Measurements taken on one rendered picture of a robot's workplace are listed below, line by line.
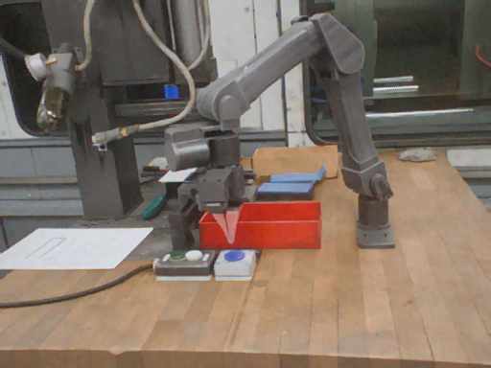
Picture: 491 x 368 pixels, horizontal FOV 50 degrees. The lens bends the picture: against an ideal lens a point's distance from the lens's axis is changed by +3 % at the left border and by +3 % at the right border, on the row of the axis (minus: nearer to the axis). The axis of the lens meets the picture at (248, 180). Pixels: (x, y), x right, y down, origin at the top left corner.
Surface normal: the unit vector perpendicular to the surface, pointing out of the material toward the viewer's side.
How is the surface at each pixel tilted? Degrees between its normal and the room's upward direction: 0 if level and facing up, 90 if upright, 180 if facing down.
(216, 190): 89
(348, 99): 99
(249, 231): 90
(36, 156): 90
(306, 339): 0
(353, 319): 0
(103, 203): 90
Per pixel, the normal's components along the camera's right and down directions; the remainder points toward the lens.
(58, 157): -0.22, 0.30
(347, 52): 0.46, 0.22
